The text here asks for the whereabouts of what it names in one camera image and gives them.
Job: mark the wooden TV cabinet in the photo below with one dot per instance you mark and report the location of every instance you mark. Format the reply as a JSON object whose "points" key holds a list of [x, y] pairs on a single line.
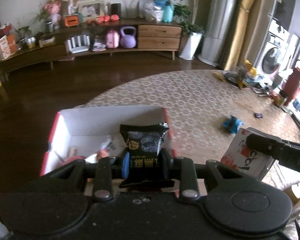
{"points": [[157, 36]]}

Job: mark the white planter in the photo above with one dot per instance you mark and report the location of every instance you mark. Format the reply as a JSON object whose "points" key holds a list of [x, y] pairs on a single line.
{"points": [[191, 46]]}

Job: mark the purple kettlebell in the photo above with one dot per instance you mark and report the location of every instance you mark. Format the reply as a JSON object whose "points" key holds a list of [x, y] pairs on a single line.
{"points": [[128, 39]]}

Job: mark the stack of booklets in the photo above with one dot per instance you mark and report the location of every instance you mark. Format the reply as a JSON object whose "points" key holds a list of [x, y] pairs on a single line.
{"points": [[98, 45]]}

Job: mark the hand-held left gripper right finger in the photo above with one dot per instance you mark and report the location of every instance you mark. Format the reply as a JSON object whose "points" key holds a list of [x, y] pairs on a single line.
{"points": [[163, 166]]}

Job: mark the teal water bottle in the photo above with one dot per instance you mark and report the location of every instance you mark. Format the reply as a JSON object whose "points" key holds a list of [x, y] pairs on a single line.
{"points": [[168, 12]]}

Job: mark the small cardboard box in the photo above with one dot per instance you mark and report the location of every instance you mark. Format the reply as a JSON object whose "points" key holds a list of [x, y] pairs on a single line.
{"points": [[47, 42]]}

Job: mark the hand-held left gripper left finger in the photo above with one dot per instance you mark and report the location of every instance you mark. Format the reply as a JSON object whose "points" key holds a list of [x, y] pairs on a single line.
{"points": [[126, 165]]}

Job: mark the white router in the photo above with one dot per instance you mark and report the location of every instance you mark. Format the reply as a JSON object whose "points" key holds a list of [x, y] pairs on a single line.
{"points": [[78, 46]]}

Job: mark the pink case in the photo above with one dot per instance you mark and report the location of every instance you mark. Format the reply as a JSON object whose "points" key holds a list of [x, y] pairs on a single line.
{"points": [[112, 40]]}

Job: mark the long beige sausage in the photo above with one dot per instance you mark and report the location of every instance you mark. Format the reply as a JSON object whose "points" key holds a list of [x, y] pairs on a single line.
{"points": [[73, 152]]}

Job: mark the red fruit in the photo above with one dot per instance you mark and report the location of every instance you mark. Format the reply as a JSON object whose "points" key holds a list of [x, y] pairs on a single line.
{"points": [[98, 21], [89, 22], [115, 17], [107, 18]]}

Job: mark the yellow packet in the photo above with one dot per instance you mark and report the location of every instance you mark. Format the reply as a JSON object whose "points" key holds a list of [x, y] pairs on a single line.
{"points": [[250, 70]]}

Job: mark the glass vase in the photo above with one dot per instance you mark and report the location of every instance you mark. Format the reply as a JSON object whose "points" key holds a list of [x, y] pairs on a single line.
{"points": [[49, 27]]}

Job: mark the blue snack packet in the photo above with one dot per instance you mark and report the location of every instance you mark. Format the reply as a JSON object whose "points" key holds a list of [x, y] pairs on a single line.
{"points": [[232, 124]]}

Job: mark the white washing machine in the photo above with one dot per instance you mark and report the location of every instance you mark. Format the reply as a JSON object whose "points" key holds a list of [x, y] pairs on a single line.
{"points": [[271, 57]]}

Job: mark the green leafy plant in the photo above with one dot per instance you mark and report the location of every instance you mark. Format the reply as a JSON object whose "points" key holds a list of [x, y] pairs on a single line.
{"points": [[182, 10]]}

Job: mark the small purple candy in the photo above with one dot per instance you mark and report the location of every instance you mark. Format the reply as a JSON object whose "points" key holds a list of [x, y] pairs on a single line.
{"points": [[258, 115]]}

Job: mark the grey tower air conditioner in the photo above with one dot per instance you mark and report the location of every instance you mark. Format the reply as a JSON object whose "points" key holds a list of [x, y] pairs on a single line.
{"points": [[220, 22]]}

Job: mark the clear plastic bag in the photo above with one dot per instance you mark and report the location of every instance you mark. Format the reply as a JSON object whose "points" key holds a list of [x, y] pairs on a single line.
{"points": [[152, 12]]}

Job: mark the pink flower bouquet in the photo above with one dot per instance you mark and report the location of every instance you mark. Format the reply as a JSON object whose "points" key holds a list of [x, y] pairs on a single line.
{"points": [[52, 8]]}

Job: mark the white black printed snack packet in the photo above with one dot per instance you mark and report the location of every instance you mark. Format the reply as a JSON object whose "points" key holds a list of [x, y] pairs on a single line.
{"points": [[102, 146]]}

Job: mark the red gift box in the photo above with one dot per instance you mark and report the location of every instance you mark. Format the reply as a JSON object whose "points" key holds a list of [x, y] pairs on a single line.
{"points": [[3, 30]]}

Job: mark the white cardboard box red edges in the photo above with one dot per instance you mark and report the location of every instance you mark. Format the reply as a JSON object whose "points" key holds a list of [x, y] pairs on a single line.
{"points": [[90, 122]]}

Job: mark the black speaker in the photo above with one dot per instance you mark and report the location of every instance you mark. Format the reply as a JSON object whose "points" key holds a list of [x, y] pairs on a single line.
{"points": [[116, 10]]}

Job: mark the beige printed box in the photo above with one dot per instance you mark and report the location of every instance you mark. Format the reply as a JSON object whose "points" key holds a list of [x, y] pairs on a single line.
{"points": [[3, 48]]}

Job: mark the orange tissue box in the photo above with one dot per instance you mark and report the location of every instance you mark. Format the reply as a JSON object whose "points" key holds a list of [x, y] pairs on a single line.
{"points": [[72, 21]]}

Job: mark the pink flat packet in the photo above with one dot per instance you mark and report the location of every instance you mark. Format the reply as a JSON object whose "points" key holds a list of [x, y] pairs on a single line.
{"points": [[66, 58]]}

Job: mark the small green potted plant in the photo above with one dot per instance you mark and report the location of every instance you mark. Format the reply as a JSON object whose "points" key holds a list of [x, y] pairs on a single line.
{"points": [[23, 32]]}

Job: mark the white red printed snack packet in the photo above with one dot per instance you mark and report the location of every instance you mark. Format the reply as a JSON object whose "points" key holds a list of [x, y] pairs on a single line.
{"points": [[240, 155]]}

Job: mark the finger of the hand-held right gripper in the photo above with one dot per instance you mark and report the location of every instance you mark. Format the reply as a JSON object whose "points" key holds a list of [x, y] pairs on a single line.
{"points": [[262, 145]]}

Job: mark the white photo frame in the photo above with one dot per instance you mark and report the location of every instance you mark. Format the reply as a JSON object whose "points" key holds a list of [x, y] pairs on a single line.
{"points": [[91, 9]]}

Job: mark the small jar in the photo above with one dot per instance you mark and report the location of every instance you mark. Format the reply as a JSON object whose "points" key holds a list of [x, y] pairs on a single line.
{"points": [[281, 97]]}

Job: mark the dark red thermos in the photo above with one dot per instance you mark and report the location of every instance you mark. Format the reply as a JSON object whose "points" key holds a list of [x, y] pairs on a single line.
{"points": [[293, 85]]}

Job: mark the patterned tablecloth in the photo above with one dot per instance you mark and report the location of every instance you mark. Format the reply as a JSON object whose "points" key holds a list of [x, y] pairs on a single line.
{"points": [[197, 100]]}

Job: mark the golden curtain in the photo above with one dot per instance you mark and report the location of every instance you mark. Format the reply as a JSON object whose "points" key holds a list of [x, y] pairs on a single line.
{"points": [[242, 25]]}

